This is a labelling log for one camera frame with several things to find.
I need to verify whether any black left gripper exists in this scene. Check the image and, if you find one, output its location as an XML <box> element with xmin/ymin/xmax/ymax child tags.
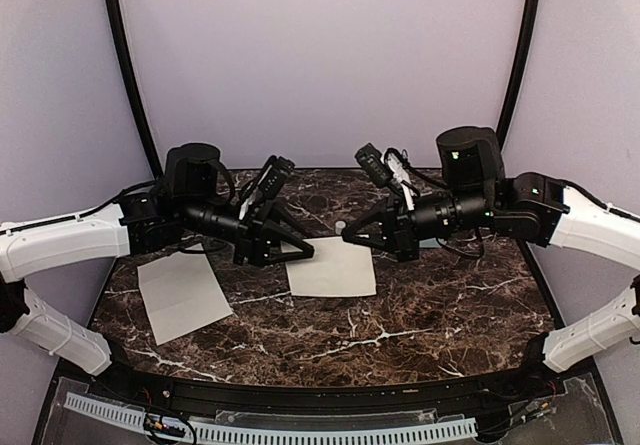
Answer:
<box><xmin>179</xmin><ymin>196</ymin><xmax>318</xmax><ymax>267</ymax></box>

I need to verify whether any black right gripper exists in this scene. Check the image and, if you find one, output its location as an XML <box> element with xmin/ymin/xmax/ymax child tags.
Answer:
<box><xmin>341</xmin><ymin>184</ymin><xmax>495</xmax><ymax>261</ymax></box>

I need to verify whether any beige lined letter paper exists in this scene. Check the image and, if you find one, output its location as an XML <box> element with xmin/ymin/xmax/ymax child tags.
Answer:
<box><xmin>285</xmin><ymin>236</ymin><xmax>376</xmax><ymax>298</ymax></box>

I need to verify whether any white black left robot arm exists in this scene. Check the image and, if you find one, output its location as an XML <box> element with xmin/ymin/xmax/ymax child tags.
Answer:
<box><xmin>1</xmin><ymin>143</ymin><xmax>314</xmax><ymax>401</ymax></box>

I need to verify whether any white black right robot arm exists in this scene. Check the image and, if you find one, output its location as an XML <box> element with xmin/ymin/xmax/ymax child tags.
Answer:
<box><xmin>341</xmin><ymin>126</ymin><xmax>639</xmax><ymax>269</ymax></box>

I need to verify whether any white green glue stick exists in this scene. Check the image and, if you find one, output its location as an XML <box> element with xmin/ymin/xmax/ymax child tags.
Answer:
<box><xmin>334</xmin><ymin>220</ymin><xmax>346</xmax><ymax>235</ymax></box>

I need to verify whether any spare gray folded paper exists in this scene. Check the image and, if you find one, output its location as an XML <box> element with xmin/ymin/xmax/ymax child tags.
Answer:
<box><xmin>137</xmin><ymin>252</ymin><xmax>233</xmax><ymax>345</ymax></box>

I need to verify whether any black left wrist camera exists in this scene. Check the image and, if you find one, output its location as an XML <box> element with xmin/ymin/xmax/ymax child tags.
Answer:
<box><xmin>254</xmin><ymin>155</ymin><xmax>295</xmax><ymax>200</ymax></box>

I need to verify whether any black front table rail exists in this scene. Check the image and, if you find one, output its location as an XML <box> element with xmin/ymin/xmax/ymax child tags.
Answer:
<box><xmin>90</xmin><ymin>365</ymin><xmax>554</xmax><ymax>417</ymax></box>

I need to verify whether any white slotted cable duct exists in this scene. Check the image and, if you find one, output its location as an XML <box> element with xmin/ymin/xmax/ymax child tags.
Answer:
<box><xmin>63</xmin><ymin>392</ymin><xmax>478</xmax><ymax>444</ymax></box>

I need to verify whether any black right corner frame post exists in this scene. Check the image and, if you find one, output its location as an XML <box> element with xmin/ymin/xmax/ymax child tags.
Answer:
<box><xmin>496</xmin><ymin>0</ymin><xmax>540</xmax><ymax>149</ymax></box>

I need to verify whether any black corner frame post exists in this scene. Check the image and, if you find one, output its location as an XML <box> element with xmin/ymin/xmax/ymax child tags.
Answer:
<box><xmin>104</xmin><ymin>0</ymin><xmax>163</xmax><ymax>178</ymax></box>
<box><xmin>496</xmin><ymin>0</ymin><xmax>540</xmax><ymax>149</ymax></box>

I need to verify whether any black left corner frame post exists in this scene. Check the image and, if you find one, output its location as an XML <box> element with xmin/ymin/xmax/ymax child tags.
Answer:
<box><xmin>104</xmin><ymin>0</ymin><xmax>163</xmax><ymax>178</ymax></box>

